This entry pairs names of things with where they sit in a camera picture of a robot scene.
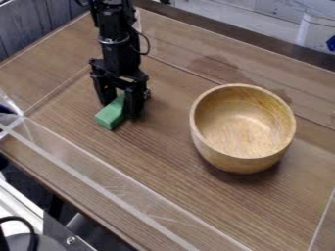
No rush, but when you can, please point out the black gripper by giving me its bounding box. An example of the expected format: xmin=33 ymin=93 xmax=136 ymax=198
xmin=89 ymin=37 xmax=150 ymax=119

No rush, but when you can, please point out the green rectangular block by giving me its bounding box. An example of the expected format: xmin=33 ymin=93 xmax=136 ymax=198
xmin=94 ymin=94 xmax=125 ymax=130

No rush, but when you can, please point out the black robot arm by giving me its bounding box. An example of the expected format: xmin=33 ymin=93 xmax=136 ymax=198
xmin=74 ymin=0 xmax=149 ymax=119

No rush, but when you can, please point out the brown wooden bowl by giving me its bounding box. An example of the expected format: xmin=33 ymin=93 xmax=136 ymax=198
xmin=189 ymin=83 xmax=297 ymax=174

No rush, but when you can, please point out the clear acrylic front barrier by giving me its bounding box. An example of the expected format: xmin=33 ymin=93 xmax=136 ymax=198
xmin=0 ymin=93 xmax=250 ymax=251

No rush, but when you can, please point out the white container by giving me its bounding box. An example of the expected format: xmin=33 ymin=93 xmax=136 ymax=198
xmin=296 ymin=10 xmax=335 ymax=55

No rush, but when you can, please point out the blue object at right edge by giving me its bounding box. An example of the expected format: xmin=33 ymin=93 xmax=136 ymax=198
xmin=325 ymin=35 xmax=335 ymax=52

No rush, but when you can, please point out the grey metal bracket with screw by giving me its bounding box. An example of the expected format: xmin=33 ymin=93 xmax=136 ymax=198
xmin=39 ymin=214 xmax=97 ymax=251

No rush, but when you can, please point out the black cable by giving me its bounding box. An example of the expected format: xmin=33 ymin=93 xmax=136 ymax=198
xmin=0 ymin=215 xmax=38 ymax=251

